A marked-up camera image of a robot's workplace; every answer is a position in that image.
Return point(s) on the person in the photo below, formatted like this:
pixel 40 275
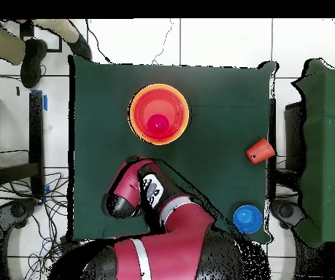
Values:
pixel 0 43

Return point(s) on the black box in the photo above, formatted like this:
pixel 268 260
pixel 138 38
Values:
pixel 294 131

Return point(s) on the small blue bowl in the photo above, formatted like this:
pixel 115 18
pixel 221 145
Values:
pixel 247 218

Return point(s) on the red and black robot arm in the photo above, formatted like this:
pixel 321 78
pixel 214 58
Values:
pixel 184 248

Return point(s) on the large red bowl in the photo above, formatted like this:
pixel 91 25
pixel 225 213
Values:
pixel 155 102

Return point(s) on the orange ribbed cup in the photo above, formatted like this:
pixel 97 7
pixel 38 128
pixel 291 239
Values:
pixel 260 151

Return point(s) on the black chair base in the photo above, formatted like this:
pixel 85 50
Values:
pixel 18 210
pixel 286 210

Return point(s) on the large yellow bowl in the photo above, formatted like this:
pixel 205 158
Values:
pixel 159 86

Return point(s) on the dark green table cloth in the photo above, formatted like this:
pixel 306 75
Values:
pixel 213 116

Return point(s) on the red plastic cup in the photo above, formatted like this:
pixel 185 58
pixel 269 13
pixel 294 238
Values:
pixel 158 125

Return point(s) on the black metal stand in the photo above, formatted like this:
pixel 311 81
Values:
pixel 35 131

